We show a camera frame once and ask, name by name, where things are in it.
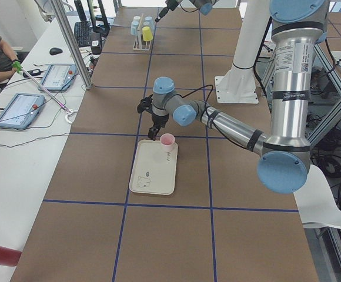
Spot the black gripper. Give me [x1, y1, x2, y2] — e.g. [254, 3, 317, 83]
[155, 0, 182, 22]
[136, 95, 169, 140]

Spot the pink plastic cup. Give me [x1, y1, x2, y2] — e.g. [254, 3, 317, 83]
[159, 133, 175, 153]

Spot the light blue plastic cup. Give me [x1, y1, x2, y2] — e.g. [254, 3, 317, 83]
[143, 16, 155, 32]
[131, 21, 139, 36]

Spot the yellow plastic cup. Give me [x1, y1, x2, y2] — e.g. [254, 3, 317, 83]
[142, 26, 153, 42]

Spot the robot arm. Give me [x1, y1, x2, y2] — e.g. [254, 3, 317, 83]
[137, 1, 329, 193]
[155, 0, 218, 22]

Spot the beige plastic tray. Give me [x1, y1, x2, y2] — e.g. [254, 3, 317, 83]
[129, 140, 178, 195]

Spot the black keyboard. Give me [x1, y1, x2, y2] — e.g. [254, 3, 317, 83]
[73, 21, 93, 47]

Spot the far teach pendant tablet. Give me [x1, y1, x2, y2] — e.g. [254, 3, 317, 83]
[41, 64, 78, 92]

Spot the teach pendant tablet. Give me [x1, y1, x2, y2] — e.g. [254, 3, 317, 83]
[41, 64, 78, 92]
[0, 93, 45, 130]

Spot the black computer mouse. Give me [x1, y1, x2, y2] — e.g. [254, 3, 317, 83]
[49, 47, 63, 56]

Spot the near teach pendant tablet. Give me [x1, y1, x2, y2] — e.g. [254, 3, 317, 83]
[0, 93, 45, 130]

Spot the metal reacher grabber stick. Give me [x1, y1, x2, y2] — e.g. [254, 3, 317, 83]
[12, 60, 78, 124]

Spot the white wire cup rack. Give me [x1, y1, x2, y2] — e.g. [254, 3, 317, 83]
[132, 14, 153, 51]

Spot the aluminium frame post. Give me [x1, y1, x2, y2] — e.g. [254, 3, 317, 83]
[50, 0, 92, 90]

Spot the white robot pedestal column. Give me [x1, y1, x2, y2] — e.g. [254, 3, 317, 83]
[215, 0, 271, 104]

